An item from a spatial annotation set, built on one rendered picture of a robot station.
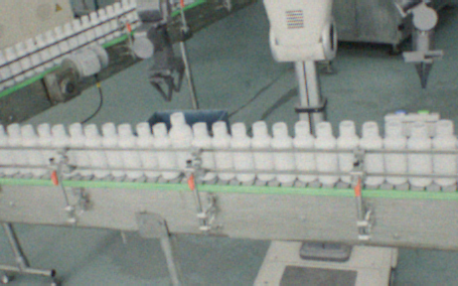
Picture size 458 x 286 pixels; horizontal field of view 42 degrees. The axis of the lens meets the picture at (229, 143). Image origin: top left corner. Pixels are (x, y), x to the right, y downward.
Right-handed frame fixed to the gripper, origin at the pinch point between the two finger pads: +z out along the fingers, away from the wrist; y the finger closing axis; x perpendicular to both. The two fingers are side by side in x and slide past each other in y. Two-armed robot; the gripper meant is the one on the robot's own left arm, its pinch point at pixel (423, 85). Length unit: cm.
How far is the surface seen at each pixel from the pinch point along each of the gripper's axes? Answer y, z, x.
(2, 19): -361, -56, 254
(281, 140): -35.2, 12.5, -18.7
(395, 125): -6.0, 9.2, -15.4
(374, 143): -11.1, 13.3, -18.8
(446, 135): 6.1, 11.4, -18.2
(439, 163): 4.5, 18.5, -16.5
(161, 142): -71, 13, -19
